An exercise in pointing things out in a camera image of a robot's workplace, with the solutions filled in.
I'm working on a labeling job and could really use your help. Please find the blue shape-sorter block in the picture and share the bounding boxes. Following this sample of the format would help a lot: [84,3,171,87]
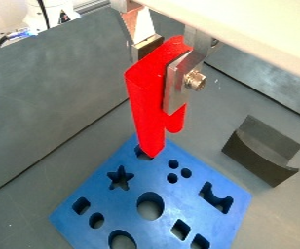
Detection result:
[49,137,251,249]

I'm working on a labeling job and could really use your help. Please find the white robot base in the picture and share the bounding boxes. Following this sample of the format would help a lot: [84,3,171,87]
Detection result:
[24,0,79,32]

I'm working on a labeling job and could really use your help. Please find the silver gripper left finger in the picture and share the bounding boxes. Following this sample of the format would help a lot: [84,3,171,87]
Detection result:
[121,7,164,62]

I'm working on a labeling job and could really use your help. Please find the black cable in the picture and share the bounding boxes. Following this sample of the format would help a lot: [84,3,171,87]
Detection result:
[0,0,52,53]

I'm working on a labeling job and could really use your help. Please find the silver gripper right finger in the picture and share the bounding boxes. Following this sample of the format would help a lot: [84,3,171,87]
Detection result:
[161,26,222,115]

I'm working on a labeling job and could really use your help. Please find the dark grey curved holder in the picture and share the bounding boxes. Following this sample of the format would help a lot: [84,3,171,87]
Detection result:
[222,116,300,187]

